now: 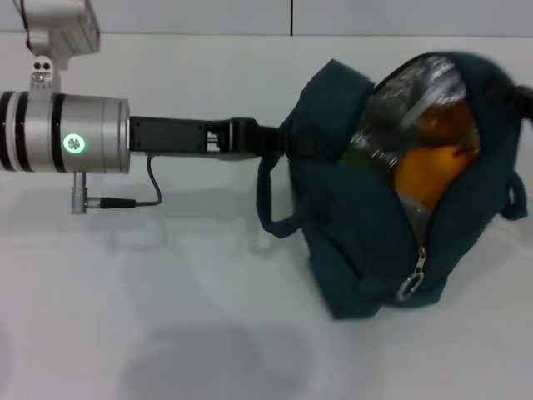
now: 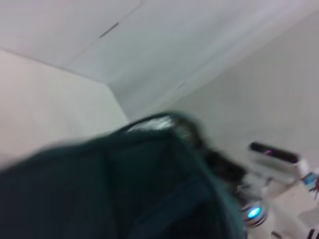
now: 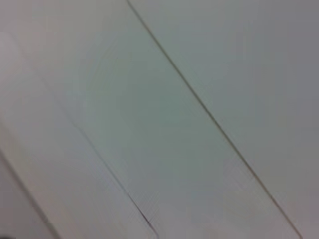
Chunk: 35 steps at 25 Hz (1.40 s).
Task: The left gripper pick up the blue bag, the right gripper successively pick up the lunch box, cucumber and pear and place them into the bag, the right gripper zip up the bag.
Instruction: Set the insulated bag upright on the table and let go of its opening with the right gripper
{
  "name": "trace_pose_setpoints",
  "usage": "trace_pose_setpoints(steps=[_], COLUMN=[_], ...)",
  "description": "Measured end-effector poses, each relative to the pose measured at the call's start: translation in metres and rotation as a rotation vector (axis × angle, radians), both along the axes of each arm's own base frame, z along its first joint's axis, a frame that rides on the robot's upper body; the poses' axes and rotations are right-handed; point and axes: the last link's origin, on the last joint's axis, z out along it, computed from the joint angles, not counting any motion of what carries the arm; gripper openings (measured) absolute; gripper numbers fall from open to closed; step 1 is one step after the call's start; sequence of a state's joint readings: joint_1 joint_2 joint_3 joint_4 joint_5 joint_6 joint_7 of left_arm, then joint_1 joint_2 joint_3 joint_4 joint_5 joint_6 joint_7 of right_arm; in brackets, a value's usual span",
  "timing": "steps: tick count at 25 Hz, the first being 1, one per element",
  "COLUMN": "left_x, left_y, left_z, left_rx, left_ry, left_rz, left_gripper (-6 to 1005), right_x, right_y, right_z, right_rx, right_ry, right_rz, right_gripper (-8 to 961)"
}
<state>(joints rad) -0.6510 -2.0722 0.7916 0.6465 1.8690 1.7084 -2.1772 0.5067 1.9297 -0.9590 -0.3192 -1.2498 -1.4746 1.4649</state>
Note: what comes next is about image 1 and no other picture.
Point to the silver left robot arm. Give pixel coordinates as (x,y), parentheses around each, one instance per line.
(62,133)

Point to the green cucumber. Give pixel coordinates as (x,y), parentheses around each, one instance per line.
(360,156)

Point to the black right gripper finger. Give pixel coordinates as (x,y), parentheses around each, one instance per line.
(524,102)

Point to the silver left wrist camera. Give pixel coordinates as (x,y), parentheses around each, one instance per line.
(62,29)

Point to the orange pear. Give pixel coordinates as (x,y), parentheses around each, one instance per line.
(429,175)

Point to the teal fabric zipper bag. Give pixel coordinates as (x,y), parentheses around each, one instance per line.
(354,233)

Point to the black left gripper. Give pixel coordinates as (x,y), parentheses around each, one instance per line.
(175,135)

